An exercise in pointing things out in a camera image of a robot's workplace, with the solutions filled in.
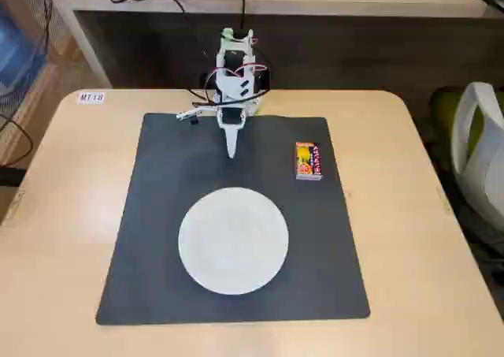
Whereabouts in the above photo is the black cable on floor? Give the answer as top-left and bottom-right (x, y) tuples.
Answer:
(0, 114), (33, 168)

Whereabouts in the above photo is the white plastic chair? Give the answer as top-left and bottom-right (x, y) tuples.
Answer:
(450, 81), (504, 252)

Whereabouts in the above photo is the green chair cushion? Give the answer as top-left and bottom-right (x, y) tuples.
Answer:
(428, 86), (504, 169)

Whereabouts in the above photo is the colourful candy box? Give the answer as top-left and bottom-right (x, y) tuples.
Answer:
(295, 140), (326, 181)

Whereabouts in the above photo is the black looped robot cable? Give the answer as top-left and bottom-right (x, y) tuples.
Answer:
(199, 63), (273, 100)

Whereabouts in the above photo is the white MT18 label sticker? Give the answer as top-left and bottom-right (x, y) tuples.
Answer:
(77, 91), (107, 106)

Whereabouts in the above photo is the black cable hanging behind arm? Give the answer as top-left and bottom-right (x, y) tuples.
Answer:
(232, 0), (248, 32)

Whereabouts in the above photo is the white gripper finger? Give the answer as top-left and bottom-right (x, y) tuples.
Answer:
(223, 126), (240, 160)

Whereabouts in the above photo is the blue storage box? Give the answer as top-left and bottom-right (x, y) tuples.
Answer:
(0, 5), (49, 95)

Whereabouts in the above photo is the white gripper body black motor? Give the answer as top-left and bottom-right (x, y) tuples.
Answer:
(217, 105), (250, 132)

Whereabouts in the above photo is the beige desk shelf unit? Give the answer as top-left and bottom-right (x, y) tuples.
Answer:
(52, 0), (504, 90)

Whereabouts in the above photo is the white paper plate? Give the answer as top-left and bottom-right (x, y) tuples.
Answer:
(177, 187), (291, 296)

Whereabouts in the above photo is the small wrist camera on bracket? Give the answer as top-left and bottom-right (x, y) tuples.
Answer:
(175, 108), (202, 128)

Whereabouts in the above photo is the dark grey square mat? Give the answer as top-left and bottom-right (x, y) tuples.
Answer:
(95, 112), (372, 326)

